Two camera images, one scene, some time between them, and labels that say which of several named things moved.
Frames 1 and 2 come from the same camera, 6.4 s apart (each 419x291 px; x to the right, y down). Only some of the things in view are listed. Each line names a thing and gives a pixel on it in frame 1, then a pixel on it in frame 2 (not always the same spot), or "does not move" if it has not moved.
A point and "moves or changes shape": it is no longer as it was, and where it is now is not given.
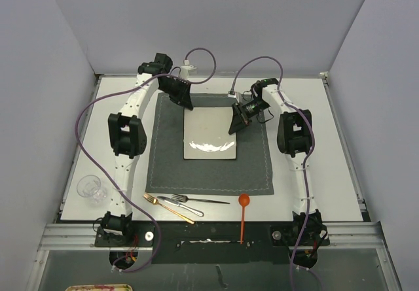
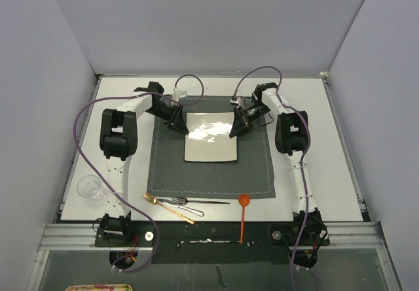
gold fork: (154, 200) does not move
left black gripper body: (175, 89) to (169, 114)
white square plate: (206, 133) moves or changes shape
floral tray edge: (120, 287) does not move
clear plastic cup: (90, 188) does not move
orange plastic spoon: (243, 201) does not move
